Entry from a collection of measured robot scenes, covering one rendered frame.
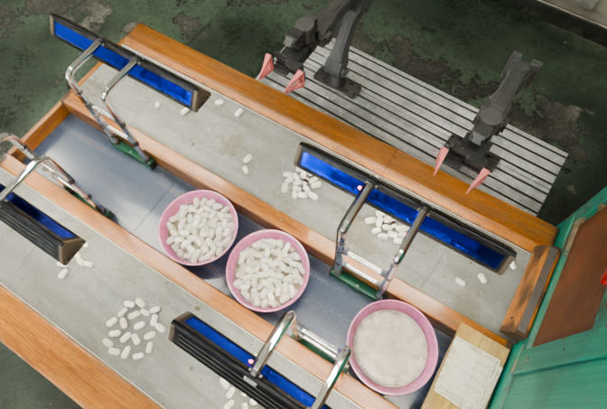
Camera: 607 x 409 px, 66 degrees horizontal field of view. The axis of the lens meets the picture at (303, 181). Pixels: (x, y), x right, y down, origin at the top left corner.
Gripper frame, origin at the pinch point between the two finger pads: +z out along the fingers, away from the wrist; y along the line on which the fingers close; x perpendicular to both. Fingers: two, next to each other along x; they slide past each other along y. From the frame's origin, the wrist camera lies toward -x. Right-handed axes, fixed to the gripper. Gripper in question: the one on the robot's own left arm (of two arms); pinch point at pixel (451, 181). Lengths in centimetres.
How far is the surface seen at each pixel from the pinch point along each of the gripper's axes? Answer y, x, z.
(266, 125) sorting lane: -69, 33, -2
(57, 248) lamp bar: -74, -3, 74
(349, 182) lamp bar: -22.6, -0.9, 15.9
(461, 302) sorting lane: 20.7, 33.0, 16.6
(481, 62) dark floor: -23, 109, -142
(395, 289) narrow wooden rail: 2.0, 30.4, 25.4
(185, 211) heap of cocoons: -70, 32, 42
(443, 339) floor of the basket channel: 22, 39, 28
